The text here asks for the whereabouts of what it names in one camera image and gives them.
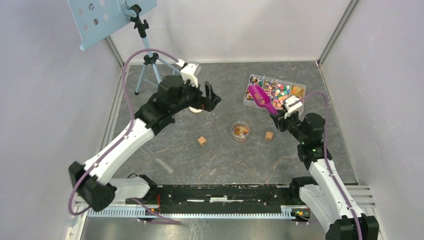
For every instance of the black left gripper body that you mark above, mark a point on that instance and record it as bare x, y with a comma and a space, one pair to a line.
195, 100

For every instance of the magenta plastic scoop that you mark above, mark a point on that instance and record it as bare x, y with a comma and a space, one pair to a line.
261, 98

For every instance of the clear glass jar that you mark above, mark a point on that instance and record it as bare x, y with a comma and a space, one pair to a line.
239, 131

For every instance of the clear compartment candy box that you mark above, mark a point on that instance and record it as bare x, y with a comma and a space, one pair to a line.
277, 90

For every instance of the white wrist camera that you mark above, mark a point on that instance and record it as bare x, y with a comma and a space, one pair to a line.
188, 72
291, 105

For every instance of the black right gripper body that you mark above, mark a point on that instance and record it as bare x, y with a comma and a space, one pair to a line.
292, 124

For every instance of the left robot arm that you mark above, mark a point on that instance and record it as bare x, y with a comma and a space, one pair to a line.
93, 180

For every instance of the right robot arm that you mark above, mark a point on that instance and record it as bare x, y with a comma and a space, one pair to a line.
323, 191

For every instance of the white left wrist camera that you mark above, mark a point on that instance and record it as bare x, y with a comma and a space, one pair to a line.
188, 72

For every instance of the gold jar lid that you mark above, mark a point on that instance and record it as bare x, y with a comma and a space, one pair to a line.
195, 110

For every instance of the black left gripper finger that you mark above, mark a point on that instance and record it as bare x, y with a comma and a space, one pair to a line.
213, 102
209, 94

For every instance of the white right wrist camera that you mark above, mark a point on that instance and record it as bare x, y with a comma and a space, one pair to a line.
291, 105

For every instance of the wooden letter cube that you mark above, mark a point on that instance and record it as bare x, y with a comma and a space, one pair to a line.
201, 141

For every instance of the plain wooden cube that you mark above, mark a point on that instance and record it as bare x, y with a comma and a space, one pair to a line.
269, 136

